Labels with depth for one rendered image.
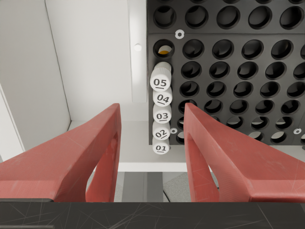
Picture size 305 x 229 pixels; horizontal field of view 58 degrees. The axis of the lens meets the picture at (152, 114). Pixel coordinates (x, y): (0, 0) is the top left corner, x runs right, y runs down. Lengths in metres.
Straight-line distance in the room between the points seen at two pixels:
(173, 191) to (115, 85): 1.50
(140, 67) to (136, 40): 0.02
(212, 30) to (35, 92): 0.13
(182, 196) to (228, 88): 1.59
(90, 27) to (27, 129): 0.10
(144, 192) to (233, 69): 1.10
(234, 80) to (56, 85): 0.15
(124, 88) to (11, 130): 0.11
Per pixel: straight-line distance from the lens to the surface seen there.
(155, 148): 0.20
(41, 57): 0.23
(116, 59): 0.25
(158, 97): 0.17
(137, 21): 0.22
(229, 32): 0.17
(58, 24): 0.25
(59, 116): 0.26
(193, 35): 0.17
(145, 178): 1.30
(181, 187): 1.70
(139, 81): 0.24
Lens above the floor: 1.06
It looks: 54 degrees down
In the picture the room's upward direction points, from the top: 180 degrees counter-clockwise
